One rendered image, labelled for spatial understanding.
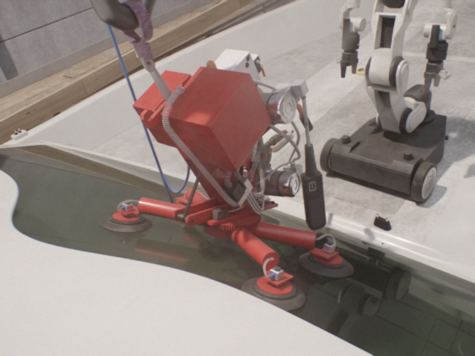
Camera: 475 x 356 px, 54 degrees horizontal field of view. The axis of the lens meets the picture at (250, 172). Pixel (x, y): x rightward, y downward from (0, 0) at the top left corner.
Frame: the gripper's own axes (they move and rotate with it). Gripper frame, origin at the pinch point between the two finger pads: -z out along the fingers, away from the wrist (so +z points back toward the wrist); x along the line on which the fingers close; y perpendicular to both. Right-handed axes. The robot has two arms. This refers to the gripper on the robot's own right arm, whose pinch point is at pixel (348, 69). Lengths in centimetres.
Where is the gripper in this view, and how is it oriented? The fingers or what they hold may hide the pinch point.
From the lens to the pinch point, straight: 253.2
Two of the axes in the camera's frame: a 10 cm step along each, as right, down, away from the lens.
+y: 7.5, 2.7, -6.1
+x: -6.6, 3.3, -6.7
